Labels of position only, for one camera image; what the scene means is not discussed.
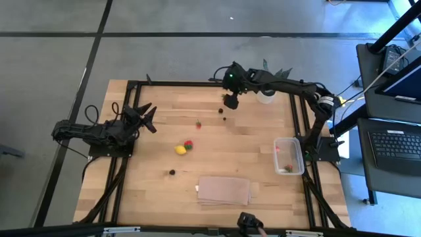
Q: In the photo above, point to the grey furniture foot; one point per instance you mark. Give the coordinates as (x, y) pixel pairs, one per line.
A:
(10, 151)

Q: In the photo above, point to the black power adapter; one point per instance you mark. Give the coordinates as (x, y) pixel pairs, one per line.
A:
(391, 57)

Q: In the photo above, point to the yellow lemon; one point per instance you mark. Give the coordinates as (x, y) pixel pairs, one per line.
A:
(180, 149)

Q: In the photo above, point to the black laptop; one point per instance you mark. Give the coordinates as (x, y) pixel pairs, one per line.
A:
(394, 145)

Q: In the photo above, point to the snake plant in white pot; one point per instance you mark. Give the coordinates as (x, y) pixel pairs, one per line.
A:
(266, 98)

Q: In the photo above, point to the silver beam bracket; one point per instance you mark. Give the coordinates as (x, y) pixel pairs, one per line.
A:
(121, 229)
(304, 233)

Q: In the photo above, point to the black diagonal frame pole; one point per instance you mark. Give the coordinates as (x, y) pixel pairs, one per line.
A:
(394, 28)

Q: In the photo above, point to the black computer monitor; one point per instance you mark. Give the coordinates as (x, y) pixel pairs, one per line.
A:
(403, 84)

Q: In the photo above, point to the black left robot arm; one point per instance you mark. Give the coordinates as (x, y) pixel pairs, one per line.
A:
(82, 130)

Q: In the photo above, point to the yellow plug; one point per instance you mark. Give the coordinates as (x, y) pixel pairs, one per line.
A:
(341, 98)

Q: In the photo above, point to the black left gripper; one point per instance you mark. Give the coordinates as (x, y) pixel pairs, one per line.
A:
(133, 116)

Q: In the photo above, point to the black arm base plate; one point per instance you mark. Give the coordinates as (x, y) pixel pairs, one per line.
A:
(98, 152)
(329, 153)

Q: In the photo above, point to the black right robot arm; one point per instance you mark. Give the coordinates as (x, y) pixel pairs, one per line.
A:
(296, 87)

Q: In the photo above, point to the dark grey cart shelf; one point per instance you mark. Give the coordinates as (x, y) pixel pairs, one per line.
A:
(371, 105)
(388, 184)

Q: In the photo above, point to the black frame crossbeam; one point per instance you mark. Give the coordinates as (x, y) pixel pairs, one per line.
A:
(49, 231)

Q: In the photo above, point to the clear plastic tupperware container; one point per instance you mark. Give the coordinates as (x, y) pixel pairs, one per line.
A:
(289, 154)

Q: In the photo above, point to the black handheld object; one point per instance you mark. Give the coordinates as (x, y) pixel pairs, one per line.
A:
(248, 220)

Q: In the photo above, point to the folded beige cloth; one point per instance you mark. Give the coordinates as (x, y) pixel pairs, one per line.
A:
(223, 190)

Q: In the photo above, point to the red tomato with green top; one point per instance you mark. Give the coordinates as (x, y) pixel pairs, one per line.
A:
(188, 145)

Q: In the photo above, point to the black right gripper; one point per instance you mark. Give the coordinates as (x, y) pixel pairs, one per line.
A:
(235, 84)

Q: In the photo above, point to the person's hand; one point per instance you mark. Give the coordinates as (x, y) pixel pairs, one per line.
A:
(262, 232)

